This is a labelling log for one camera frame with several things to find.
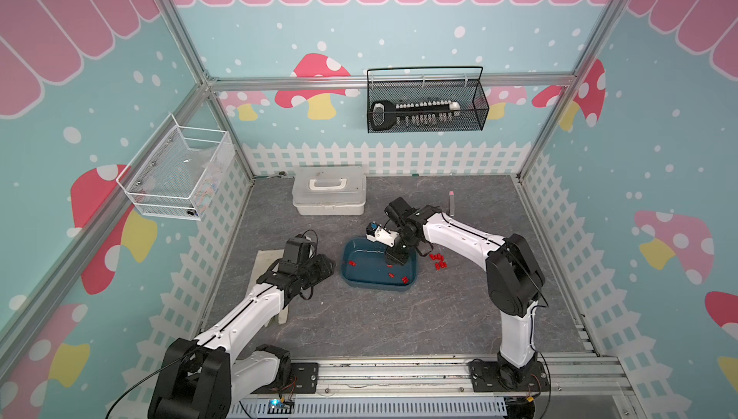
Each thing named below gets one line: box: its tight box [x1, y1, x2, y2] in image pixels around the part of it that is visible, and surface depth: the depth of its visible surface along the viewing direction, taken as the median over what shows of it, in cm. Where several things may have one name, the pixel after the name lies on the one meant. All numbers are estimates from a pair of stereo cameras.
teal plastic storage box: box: [341, 237, 419, 293], surface depth 94 cm
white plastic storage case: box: [291, 165, 368, 217], surface depth 104 cm
